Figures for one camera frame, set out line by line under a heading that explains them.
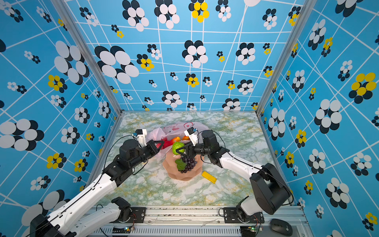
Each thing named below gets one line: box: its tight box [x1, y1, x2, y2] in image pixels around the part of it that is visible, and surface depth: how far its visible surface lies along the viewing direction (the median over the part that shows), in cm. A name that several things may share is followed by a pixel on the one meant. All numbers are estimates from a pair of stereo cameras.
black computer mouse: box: [270, 218, 293, 237], surface depth 70 cm
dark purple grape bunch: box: [178, 155, 198, 174], surface depth 88 cm
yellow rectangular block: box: [201, 170, 218, 185], surface depth 88 cm
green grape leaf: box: [174, 158, 188, 171], surface depth 87 cm
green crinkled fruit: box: [172, 141, 186, 156], surface depth 77 cm
